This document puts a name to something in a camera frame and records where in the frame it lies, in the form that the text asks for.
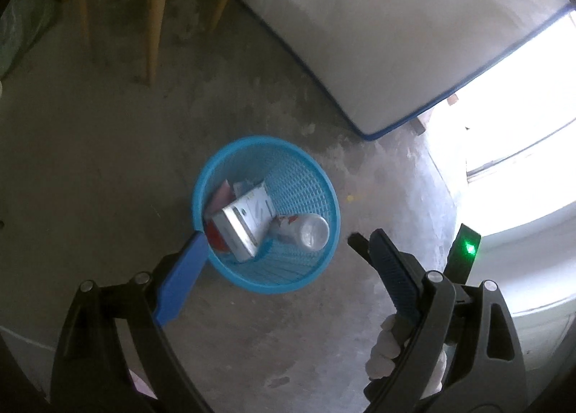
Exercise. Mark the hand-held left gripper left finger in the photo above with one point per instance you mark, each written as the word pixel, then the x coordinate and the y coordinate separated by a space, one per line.
pixel 180 278

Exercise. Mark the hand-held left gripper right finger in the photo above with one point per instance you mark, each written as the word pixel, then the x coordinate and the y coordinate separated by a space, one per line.
pixel 396 278

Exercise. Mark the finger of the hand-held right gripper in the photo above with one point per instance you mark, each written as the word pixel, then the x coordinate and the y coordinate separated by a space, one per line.
pixel 360 246

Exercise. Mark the white strawberry print can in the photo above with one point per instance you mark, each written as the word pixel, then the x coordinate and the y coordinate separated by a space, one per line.
pixel 310 231

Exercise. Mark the grey cardboard box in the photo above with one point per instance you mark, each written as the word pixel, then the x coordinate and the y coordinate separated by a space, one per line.
pixel 245 219

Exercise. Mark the pink sponge cloth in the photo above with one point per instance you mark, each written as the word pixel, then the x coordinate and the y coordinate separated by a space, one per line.
pixel 220 199

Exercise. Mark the blue plastic mesh basket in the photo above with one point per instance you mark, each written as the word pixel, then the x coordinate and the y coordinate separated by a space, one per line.
pixel 297 179

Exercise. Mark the person's right hand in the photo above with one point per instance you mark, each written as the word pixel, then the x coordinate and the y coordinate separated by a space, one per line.
pixel 384 350

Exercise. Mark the red packet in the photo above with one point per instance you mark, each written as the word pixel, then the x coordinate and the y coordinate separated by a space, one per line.
pixel 216 235

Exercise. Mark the white mattress blue edge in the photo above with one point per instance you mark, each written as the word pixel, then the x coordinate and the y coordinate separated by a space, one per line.
pixel 382 35

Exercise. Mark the wooden chair grey seat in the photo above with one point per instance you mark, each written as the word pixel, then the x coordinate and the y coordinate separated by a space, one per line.
pixel 157 12

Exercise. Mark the large white plastic bag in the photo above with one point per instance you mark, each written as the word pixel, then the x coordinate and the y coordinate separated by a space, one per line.
pixel 18 35

